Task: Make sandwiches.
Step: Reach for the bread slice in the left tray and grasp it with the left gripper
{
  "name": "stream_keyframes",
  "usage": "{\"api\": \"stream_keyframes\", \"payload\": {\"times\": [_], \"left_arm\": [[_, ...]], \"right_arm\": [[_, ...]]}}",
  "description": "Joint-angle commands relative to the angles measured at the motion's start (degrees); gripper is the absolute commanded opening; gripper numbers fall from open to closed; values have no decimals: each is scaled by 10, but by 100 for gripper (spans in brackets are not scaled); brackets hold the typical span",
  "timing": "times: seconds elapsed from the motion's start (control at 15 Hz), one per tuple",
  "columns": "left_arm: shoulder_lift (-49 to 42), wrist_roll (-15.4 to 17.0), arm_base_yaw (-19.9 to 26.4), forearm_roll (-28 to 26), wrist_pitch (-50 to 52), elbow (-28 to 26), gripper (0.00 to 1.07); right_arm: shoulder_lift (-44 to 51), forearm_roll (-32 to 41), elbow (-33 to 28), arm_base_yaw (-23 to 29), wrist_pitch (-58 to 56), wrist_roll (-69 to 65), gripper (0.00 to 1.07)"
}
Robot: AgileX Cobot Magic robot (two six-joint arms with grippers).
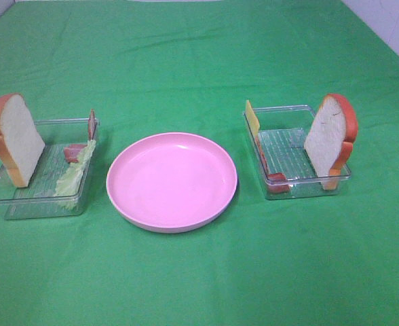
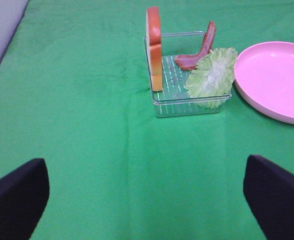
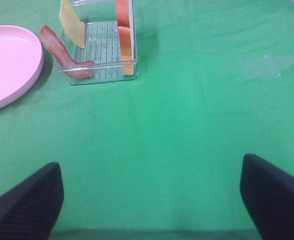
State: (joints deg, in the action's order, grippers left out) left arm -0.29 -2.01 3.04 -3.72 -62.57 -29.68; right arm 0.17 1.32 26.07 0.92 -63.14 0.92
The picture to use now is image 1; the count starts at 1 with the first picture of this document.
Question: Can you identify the toy lettuce leaf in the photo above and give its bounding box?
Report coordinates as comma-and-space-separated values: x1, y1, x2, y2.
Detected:
55, 139, 96, 197

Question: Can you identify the toy bread slice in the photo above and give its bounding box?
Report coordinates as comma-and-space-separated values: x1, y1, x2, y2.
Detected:
0, 93, 45, 187
304, 93, 358, 191

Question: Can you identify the clear plastic tray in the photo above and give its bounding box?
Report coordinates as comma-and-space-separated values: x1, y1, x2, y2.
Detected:
0, 117, 94, 220
243, 105, 351, 200

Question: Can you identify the left clear plastic tray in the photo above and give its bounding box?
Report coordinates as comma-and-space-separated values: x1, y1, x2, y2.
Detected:
0, 117, 94, 220

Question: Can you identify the pink round plate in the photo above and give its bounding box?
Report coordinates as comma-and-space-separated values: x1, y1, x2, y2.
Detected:
106, 132, 238, 233

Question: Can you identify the toy bacon strip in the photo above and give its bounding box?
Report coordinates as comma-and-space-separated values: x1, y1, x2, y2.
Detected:
63, 109, 96, 163
255, 135, 290, 194

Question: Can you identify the yellow toy cheese slice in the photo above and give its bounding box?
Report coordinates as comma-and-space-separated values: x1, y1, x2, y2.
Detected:
245, 100, 260, 135

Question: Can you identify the green tablecloth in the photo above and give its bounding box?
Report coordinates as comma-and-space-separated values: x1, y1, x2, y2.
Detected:
0, 1, 399, 325

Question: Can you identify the right clear plastic tray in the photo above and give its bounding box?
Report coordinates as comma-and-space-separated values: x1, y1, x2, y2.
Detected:
243, 105, 351, 200

